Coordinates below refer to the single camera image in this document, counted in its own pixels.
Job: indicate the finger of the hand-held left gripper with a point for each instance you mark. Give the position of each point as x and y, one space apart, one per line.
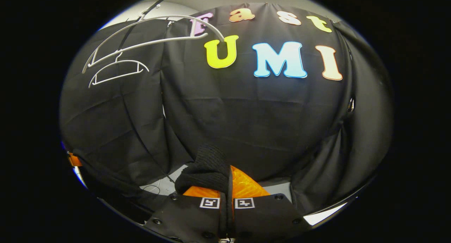
74 160

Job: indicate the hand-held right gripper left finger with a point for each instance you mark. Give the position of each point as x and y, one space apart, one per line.
190 218

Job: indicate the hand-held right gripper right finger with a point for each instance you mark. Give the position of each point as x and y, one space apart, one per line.
267 218

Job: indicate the black knit garment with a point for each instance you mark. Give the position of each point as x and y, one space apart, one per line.
208 169

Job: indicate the white clothes hanger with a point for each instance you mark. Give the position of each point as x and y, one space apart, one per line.
148 42
116 77

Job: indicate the black metal clothes rack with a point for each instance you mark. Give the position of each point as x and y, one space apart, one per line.
162 0

